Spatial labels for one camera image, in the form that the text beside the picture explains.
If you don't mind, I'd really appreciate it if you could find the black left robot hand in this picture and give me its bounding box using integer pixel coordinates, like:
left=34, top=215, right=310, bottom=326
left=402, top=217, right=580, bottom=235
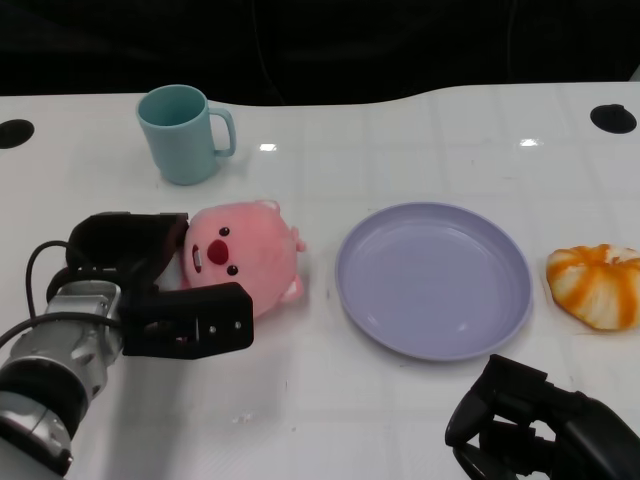
left=67, top=211, right=256, bottom=361

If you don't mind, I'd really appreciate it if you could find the black backdrop curtain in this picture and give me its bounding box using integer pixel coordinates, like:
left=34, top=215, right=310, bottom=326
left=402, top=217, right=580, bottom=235
left=0, top=0, right=640, bottom=107

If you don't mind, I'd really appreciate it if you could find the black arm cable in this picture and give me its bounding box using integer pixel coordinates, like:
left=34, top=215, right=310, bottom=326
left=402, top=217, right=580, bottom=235
left=0, top=240, right=124, bottom=351

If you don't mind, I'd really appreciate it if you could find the pink plush doll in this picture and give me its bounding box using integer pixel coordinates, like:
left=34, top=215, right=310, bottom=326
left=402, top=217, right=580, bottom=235
left=164, top=198, right=308, bottom=319

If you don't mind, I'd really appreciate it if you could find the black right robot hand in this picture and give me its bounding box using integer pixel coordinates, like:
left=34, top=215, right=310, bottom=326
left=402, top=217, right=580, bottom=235
left=444, top=353, right=640, bottom=480

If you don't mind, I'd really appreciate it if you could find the black table grommet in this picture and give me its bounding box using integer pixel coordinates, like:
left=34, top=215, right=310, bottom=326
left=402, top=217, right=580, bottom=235
left=0, top=118, right=36, bottom=150
left=589, top=103, right=637, bottom=135

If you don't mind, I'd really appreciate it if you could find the teal plastic mug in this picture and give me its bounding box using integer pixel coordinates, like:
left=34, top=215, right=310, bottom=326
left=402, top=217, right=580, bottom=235
left=136, top=84, right=238, bottom=187

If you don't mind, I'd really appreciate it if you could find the purple plastic plate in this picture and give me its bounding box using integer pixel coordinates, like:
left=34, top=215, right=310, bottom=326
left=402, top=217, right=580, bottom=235
left=334, top=201, right=534, bottom=363

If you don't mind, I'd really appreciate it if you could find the orange striped bread toy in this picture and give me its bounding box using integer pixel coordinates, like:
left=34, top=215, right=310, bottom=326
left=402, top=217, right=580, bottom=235
left=545, top=243, right=640, bottom=332

